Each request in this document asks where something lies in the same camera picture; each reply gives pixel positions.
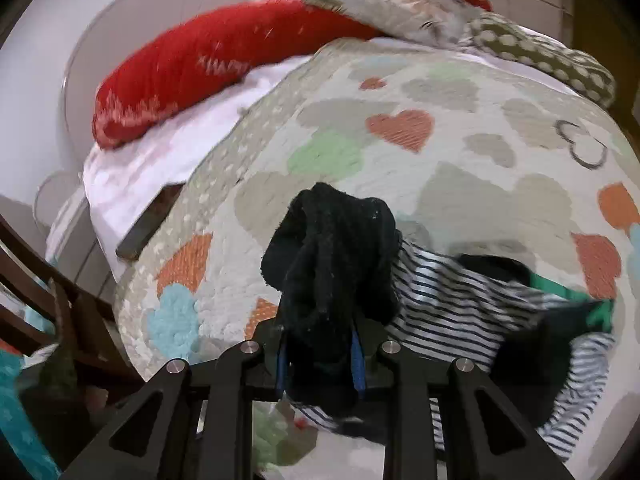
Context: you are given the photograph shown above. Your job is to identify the navy striped child pants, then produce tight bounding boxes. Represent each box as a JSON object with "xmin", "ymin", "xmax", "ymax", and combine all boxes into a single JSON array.
[{"xmin": 262, "ymin": 183, "xmax": 614, "ymax": 460}]

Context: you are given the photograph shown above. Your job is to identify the dark wooden chair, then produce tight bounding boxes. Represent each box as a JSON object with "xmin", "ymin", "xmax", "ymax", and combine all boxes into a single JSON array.
[{"xmin": 1, "ymin": 221, "xmax": 143, "ymax": 470}]

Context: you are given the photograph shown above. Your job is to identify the olive dotted bolster pillow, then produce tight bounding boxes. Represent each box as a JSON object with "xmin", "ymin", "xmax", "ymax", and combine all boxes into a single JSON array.
[{"xmin": 465, "ymin": 12, "xmax": 616, "ymax": 110}]

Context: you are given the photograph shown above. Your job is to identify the rounded beige headboard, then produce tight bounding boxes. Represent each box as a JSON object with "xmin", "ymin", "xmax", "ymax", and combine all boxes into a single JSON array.
[{"xmin": 31, "ymin": 0, "xmax": 252, "ymax": 226}]

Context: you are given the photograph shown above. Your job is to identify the heart patterned quilt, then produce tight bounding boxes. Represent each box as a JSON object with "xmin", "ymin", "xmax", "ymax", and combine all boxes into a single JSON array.
[{"xmin": 115, "ymin": 40, "xmax": 639, "ymax": 479}]

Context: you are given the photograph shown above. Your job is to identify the white bed sheet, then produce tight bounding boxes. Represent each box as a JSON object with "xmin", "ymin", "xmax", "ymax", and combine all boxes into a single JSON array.
[{"xmin": 82, "ymin": 55, "xmax": 310, "ymax": 280}]

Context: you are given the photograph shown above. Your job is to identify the long red pillow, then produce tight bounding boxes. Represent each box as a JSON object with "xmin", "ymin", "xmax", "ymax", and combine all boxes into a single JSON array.
[{"xmin": 91, "ymin": 0, "xmax": 379, "ymax": 150}]

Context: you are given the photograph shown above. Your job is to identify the grey floral pillow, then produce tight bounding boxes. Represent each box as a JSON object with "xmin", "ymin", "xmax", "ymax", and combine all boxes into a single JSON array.
[{"xmin": 304, "ymin": 0, "xmax": 483, "ymax": 50}]

